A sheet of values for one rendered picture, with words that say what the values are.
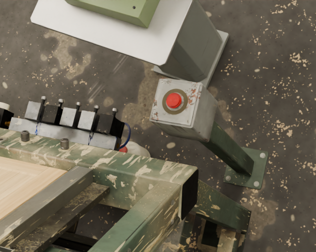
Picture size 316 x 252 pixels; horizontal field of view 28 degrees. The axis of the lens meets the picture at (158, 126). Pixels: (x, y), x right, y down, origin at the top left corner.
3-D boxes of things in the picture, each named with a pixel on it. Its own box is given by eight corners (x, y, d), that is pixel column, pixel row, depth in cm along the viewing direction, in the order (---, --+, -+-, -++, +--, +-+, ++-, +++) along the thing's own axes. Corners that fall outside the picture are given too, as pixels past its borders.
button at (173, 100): (184, 95, 158) (182, 93, 156) (181, 111, 158) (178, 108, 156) (170, 93, 160) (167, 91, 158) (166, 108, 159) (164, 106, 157)
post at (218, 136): (255, 161, 243) (206, 110, 174) (251, 176, 242) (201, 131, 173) (240, 158, 245) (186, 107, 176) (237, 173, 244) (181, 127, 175)
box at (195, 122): (219, 102, 173) (202, 82, 157) (209, 143, 171) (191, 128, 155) (179, 95, 178) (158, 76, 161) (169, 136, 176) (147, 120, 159)
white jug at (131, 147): (153, 149, 257) (136, 139, 239) (148, 173, 256) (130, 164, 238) (132, 145, 261) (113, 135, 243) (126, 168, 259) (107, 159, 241)
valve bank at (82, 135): (153, 123, 198) (125, 102, 176) (142, 167, 196) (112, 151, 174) (20, 100, 216) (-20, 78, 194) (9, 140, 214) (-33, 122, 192)
